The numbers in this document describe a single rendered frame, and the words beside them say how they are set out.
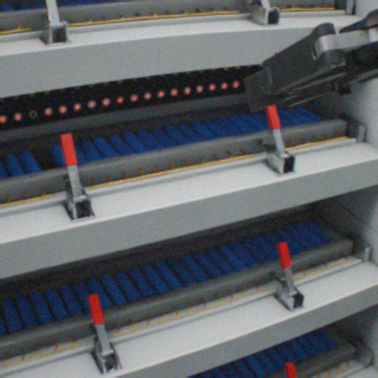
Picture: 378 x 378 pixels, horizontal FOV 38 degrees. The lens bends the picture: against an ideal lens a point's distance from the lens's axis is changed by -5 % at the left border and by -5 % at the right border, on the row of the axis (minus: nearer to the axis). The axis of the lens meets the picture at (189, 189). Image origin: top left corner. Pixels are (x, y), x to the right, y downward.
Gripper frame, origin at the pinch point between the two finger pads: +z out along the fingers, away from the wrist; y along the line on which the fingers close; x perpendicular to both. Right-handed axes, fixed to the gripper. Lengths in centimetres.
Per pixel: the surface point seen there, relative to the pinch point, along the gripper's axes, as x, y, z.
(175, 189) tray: -6.9, -2.3, 23.1
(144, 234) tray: -11.1, -7.4, 22.2
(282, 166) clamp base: -6.8, 11.5, 20.6
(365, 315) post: -34, 31, 33
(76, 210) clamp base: -6.9, -15.0, 20.6
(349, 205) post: -15.2, 30.5, 31.8
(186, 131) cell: 0.5, 4.7, 31.5
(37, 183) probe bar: -3.0, -17.7, 26.0
